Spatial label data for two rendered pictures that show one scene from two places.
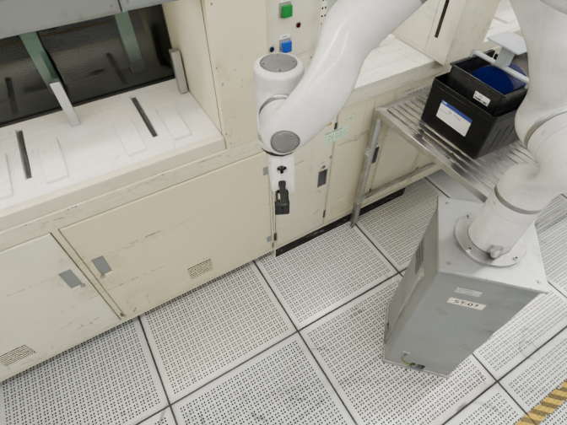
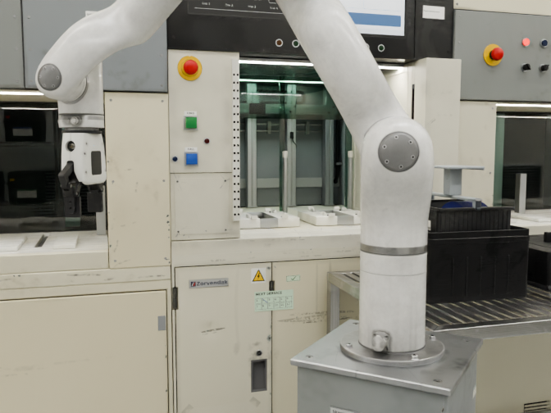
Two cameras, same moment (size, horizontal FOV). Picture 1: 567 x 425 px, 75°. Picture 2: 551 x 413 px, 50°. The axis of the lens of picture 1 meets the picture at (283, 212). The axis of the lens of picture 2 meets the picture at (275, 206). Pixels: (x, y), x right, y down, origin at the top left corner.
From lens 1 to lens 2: 0.94 m
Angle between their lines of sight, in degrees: 46
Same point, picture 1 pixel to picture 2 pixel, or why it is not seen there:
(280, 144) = (44, 78)
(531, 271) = (434, 373)
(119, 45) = (52, 183)
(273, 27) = (177, 137)
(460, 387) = not seen: outside the picture
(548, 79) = (315, 57)
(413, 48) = not seen: hidden behind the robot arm
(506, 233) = (380, 299)
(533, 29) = (295, 24)
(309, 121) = (66, 54)
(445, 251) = (316, 349)
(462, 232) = (353, 337)
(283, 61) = not seen: hidden behind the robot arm
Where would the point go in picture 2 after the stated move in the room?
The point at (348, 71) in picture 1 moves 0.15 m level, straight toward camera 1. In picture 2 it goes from (111, 28) to (46, 10)
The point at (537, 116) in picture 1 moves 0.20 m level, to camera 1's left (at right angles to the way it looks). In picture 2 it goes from (363, 130) to (260, 131)
